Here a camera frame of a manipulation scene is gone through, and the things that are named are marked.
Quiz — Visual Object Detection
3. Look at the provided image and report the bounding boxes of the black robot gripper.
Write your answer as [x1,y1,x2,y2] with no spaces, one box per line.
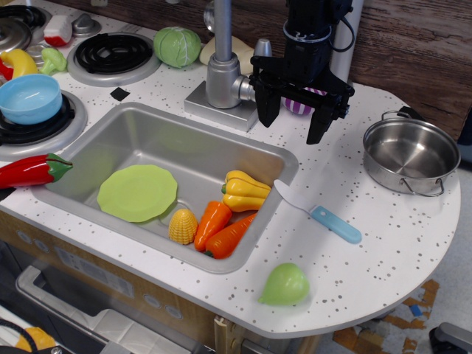
[250,35,354,145]

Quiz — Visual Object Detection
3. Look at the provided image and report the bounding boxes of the red chili pepper toy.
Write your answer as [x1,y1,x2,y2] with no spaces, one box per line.
[1,153,73,189]

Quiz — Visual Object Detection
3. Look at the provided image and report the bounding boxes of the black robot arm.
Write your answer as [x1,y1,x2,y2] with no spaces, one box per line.
[249,1,355,145]

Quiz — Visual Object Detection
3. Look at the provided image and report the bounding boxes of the yellow bell pepper toy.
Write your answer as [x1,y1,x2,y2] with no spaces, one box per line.
[221,170,271,212]

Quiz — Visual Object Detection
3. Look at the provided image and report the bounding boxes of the stainless steel pan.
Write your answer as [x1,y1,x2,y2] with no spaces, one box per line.
[363,111,461,198]

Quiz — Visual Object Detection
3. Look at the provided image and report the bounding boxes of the purple striped onion toy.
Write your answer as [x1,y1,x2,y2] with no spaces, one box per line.
[281,87,327,116]

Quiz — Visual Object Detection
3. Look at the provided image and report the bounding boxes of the grey support pole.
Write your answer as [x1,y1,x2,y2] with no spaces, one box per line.
[330,0,364,82]

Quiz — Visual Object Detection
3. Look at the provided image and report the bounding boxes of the cream potato toy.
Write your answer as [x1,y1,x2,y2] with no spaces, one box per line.
[199,36,254,76]

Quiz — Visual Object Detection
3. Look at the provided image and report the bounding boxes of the silver toy faucet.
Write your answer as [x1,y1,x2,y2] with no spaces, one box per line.
[184,1,258,132]

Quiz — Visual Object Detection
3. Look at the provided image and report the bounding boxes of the silver toy sink basin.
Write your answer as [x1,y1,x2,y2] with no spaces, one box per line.
[33,103,298,274]

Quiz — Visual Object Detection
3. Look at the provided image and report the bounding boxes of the green cabbage toy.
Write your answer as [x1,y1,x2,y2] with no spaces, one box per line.
[153,27,201,69]

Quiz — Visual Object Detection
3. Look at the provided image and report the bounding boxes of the orange carrot toy upper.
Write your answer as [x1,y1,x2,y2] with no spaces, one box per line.
[194,201,232,251]

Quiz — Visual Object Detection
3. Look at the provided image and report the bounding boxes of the orange carrot toy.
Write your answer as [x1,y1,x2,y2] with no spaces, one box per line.
[194,201,232,251]
[204,213,257,259]

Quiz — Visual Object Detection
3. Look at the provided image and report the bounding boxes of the orange carrot toy lower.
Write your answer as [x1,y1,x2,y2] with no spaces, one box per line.
[204,213,257,259]

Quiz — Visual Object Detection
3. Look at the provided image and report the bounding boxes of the yellow corn toy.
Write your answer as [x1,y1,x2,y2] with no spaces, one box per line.
[168,209,198,245]

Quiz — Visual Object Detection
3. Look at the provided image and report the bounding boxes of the black tape square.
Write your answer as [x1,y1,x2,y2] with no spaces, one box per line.
[110,87,130,102]

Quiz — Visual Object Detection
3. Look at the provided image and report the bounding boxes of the green pear toy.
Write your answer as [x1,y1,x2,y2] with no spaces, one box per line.
[258,263,310,306]

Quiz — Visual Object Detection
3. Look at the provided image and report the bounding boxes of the green plastic plate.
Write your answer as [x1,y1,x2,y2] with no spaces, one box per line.
[97,164,178,223]

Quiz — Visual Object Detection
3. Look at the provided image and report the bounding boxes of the black rear stove burner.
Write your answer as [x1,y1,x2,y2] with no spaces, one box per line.
[67,32,161,87]

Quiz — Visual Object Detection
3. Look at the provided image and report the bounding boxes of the black stove burner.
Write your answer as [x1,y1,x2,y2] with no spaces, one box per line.
[1,91,88,162]
[67,32,161,87]

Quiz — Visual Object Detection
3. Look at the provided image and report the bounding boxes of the silver stove knob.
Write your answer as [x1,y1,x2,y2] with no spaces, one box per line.
[72,13,102,38]

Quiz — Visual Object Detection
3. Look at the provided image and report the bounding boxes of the green broccoli toy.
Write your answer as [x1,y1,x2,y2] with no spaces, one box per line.
[39,48,67,75]

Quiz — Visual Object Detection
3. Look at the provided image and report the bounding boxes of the red white radish toy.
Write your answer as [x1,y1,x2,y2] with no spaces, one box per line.
[44,15,72,47]

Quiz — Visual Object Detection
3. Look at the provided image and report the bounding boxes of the blue plastic bowl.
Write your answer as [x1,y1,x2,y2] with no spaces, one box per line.
[1,74,63,125]

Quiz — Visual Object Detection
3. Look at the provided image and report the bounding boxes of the yellow banana toy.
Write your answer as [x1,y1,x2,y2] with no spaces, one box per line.
[1,49,38,80]

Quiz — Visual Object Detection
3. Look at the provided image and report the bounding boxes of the black front stove burner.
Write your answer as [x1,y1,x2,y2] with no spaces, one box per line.
[1,91,88,162]

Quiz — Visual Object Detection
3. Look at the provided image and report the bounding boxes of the silver pot lid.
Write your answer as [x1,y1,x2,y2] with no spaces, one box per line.
[1,18,32,52]

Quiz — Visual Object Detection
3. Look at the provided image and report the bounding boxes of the blue handled toy knife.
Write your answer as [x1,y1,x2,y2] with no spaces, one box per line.
[273,179,362,244]

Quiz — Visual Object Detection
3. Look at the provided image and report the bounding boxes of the silver oven door handle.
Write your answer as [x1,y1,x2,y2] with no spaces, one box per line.
[15,265,159,354]

